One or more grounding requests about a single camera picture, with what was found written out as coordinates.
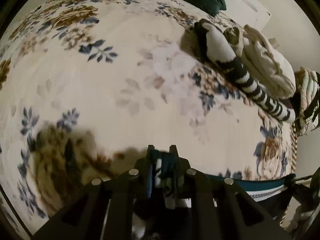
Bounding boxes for black grey striped sweater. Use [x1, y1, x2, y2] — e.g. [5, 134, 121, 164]
[131, 148, 308, 240]

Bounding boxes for folded white clothes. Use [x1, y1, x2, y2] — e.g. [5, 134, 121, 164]
[223, 25, 296, 100]

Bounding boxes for floral bed blanket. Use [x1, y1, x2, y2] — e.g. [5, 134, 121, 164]
[1, 0, 296, 239]

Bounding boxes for black white FUSION garment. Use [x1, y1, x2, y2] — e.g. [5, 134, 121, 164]
[194, 19, 296, 124]

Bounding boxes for white bed headboard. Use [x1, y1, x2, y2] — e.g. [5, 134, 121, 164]
[223, 0, 272, 31]

